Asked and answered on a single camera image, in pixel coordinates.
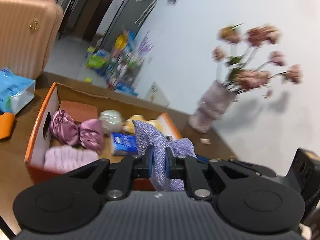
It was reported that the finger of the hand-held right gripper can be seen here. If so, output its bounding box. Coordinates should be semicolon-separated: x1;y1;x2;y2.
228;156;278;178

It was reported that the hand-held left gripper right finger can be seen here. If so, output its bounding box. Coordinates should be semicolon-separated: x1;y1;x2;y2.
165;146;253;201

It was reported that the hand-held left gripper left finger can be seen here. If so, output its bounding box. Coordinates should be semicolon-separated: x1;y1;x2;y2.
62;145;154;201

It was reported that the purple knit cloth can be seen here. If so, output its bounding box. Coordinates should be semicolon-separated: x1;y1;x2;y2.
131;120;198;192

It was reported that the orange cardboard box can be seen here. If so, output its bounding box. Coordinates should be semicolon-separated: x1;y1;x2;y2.
24;82;184;192

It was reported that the blue pocket tissue pack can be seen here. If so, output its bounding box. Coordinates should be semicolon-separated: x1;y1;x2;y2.
110;132;140;157

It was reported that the small beige plush toy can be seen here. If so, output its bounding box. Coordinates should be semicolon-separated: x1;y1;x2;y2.
122;114;161;133

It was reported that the white ball in plastic wrap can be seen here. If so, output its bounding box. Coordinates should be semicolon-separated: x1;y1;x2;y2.
98;109;123;135

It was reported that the textured pink ceramic vase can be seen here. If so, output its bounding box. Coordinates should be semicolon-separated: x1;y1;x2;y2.
188;80;237;133

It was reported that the pink fluffy headband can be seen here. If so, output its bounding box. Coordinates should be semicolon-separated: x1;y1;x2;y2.
43;146;100;175

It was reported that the mauve satin scrunchie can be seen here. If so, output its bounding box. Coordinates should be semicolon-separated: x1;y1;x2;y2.
48;109;105;153

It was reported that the brown flat box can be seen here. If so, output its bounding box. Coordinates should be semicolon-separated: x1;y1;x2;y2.
59;101;98;123

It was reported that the bunch of dried pink roses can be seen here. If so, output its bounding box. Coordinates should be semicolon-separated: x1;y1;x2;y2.
212;23;304;96

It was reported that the green pet food bag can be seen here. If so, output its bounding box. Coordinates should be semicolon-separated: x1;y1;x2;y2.
86;53;107;68

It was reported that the yellow bag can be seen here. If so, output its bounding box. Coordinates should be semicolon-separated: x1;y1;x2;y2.
114;33;128;51

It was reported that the grey tall cabinet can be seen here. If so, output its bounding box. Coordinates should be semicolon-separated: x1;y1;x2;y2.
103;0;161;54

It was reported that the orange box lid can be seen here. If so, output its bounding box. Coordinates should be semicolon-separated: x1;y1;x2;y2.
0;112;16;140

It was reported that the dark wooden door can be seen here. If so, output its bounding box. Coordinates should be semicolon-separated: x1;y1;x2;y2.
56;0;125;42

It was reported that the pink hard-shell suitcase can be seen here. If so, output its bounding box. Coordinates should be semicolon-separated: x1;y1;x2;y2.
0;0;64;80

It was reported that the wire storage rack with supplies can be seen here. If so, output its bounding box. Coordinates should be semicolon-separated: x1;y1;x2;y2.
107;47;145;90

